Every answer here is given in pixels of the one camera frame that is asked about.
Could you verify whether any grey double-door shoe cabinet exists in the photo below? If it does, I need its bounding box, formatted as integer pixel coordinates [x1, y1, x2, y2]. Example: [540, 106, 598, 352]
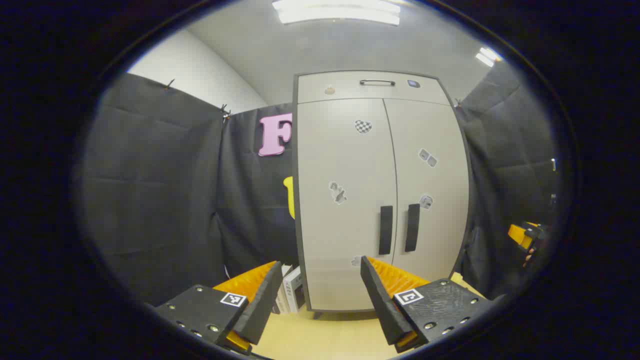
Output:
[292, 70, 473, 319]

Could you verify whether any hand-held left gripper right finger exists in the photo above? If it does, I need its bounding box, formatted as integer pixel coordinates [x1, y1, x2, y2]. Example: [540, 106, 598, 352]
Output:
[360, 256, 493, 354]

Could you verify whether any long ceiling light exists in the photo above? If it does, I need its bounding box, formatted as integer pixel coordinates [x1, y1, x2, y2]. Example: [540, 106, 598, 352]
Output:
[271, 0, 402, 27]

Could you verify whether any white cardboard box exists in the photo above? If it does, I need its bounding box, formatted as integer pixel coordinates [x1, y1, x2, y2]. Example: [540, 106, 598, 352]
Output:
[272, 264, 306, 315]

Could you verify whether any black door handle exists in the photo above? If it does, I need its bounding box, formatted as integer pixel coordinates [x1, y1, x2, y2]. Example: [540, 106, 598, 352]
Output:
[404, 203, 421, 253]
[378, 205, 394, 256]

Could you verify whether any grey cabinet door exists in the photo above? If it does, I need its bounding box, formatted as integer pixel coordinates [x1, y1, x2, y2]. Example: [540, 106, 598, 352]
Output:
[383, 97, 471, 283]
[296, 98, 398, 312]

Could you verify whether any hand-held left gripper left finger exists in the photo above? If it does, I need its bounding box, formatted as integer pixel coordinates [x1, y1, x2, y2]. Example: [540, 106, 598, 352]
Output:
[154, 260, 284, 356]

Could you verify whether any black backdrop cloth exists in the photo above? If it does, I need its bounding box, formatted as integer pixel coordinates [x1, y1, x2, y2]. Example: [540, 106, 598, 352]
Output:
[80, 60, 563, 306]

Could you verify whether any small ceiling light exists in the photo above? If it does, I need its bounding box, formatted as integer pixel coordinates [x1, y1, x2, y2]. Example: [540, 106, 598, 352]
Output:
[475, 47, 503, 68]

